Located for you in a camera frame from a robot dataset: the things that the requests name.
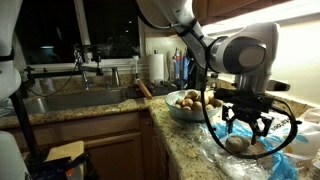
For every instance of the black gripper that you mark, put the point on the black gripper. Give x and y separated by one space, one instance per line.
246 113

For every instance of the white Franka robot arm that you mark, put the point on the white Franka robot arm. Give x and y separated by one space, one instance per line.
246 56

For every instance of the blue clear plastic potato bag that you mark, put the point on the blue clear plastic potato bag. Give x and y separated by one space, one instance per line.
283 163

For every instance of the glass bowl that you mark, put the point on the glass bowl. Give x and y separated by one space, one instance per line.
186 115

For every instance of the white plastic bag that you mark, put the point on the white plastic bag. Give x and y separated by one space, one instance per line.
313 115

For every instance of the dark countertop appliance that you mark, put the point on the dark countertop appliance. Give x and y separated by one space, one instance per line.
196 76

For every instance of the black dish mat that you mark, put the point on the black dish mat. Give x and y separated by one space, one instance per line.
160 90

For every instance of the white paper towel roll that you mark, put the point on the white paper towel roll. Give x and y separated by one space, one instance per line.
156 68

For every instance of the wooden rolling pin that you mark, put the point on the wooden rolling pin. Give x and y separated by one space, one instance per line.
144 89

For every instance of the under-cabinet strip light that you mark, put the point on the under-cabinet strip light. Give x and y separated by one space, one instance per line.
283 13

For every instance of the white dish brush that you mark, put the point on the white dish brush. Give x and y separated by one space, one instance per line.
136 60

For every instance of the wooden base cabinet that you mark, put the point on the wooden base cabinet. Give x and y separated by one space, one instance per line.
113 156

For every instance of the steel soap dispenser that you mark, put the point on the steel soap dispenser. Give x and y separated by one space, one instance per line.
115 78

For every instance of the silver faucet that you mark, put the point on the silver faucet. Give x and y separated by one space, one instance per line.
85 81

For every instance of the steel kitchen sink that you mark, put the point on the steel kitchen sink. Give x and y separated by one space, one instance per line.
76 100

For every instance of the cardboard box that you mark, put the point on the cardboard box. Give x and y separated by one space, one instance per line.
63 150

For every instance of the black orange tool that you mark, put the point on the black orange tool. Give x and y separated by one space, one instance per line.
50 170

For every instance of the black stand pole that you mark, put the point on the black stand pole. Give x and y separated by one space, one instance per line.
26 130

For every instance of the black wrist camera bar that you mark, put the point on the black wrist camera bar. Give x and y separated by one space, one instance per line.
243 100

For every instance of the dark window with white frame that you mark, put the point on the dark window with white frame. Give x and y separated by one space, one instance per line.
81 26

